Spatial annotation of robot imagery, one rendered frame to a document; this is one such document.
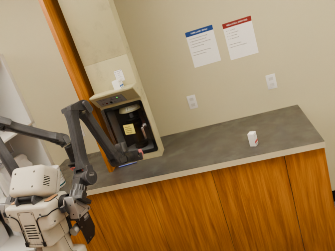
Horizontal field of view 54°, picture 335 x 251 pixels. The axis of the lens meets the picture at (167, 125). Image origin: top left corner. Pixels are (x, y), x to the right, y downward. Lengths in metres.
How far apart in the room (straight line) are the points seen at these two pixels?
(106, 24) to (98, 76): 0.36
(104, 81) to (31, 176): 0.90
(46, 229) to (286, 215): 1.46
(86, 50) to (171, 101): 0.82
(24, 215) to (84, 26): 1.23
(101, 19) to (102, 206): 1.27
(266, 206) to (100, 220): 1.15
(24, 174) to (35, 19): 1.52
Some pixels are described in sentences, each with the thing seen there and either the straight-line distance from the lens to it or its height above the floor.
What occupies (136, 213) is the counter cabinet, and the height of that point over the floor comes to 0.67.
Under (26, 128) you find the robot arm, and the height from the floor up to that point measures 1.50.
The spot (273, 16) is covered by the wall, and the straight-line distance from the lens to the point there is 2.58.
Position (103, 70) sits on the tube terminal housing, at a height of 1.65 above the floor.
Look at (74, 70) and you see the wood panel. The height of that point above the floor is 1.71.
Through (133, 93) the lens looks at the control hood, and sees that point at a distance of 2.20.
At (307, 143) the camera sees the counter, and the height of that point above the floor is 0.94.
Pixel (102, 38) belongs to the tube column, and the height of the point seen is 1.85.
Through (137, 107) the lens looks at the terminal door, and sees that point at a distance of 2.28.
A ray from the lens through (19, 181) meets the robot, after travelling 1.77.
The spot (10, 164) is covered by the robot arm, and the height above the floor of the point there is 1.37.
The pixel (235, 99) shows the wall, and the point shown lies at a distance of 2.66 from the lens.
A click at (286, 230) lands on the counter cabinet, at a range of 2.39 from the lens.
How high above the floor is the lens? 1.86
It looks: 18 degrees down
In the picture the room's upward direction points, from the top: 18 degrees counter-clockwise
